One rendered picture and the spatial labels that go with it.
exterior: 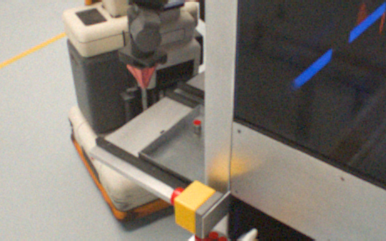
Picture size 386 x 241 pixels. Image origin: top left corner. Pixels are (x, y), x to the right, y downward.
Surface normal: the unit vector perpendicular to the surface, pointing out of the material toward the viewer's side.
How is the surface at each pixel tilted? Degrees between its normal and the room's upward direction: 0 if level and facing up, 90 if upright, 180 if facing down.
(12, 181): 0
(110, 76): 90
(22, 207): 0
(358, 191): 90
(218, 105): 90
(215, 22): 90
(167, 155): 0
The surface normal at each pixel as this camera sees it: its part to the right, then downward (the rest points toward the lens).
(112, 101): 0.47, 0.53
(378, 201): -0.62, 0.48
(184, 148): -0.01, -0.79
